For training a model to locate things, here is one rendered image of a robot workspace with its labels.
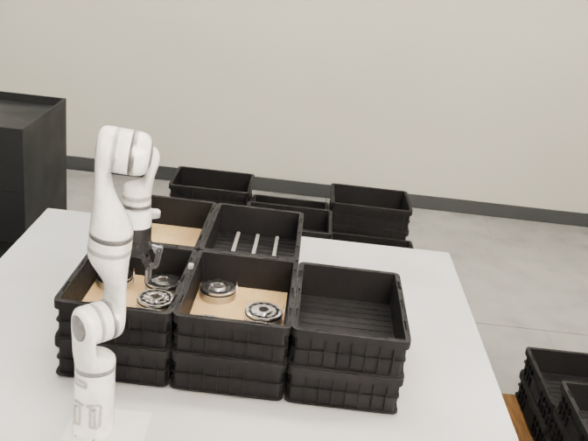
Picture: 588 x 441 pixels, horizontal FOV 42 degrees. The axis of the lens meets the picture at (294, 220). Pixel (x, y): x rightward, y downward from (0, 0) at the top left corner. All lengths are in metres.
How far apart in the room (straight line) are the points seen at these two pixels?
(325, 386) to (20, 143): 1.98
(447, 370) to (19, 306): 1.29
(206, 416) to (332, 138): 3.63
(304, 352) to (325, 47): 3.52
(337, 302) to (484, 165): 3.40
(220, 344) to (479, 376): 0.79
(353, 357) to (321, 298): 0.37
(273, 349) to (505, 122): 3.79
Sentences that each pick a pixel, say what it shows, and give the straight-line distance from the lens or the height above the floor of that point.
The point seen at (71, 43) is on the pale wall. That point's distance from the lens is 5.50.
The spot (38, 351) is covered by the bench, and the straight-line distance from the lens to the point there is 2.22.
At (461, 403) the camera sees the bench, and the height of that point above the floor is 0.70.
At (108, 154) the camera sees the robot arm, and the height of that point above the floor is 1.41.
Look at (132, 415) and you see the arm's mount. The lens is 1.96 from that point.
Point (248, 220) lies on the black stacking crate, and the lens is 2.63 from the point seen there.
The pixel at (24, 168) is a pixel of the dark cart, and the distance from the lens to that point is 3.54.
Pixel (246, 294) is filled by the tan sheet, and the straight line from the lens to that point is 2.25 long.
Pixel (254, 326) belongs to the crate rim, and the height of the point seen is 0.92.
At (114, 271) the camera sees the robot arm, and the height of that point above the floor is 1.14.
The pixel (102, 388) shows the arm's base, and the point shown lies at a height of 0.84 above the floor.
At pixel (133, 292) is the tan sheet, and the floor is 0.83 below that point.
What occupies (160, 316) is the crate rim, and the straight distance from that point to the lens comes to 1.93.
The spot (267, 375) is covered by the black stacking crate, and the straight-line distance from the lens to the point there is 1.99.
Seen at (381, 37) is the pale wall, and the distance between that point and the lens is 5.24.
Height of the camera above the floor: 1.88
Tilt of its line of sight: 22 degrees down
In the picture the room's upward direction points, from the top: 6 degrees clockwise
